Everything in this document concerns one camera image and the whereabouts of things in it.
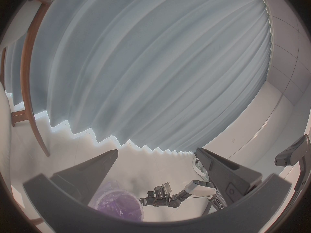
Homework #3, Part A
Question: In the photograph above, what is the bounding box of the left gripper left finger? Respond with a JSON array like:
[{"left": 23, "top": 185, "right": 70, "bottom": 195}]
[{"left": 50, "top": 149, "right": 119, "bottom": 203}]

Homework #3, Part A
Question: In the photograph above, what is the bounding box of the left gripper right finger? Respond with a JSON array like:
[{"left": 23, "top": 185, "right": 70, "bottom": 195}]
[{"left": 195, "top": 147, "right": 263, "bottom": 204}]

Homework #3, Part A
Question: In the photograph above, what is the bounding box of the purple plastic bag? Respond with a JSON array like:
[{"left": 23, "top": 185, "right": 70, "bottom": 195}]
[{"left": 96, "top": 182, "right": 144, "bottom": 222}]

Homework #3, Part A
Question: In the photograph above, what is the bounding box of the white trash bin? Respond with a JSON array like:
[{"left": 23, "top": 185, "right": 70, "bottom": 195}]
[{"left": 97, "top": 189, "right": 145, "bottom": 222}]

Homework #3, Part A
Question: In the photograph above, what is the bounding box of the white cushioned wooden chair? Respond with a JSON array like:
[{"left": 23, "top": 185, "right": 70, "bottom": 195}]
[{"left": 0, "top": 0, "right": 59, "bottom": 179}]

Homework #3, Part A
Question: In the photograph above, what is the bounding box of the pale blue curtain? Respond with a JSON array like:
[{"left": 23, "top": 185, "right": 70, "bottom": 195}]
[{"left": 5, "top": 0, "right": 271, "bottom": 153}]

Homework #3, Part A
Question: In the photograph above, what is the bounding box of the white looped strap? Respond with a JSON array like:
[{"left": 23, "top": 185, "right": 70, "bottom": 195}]
[{"left": 193, "top": 157, "right": 209, "bottom": 177}]

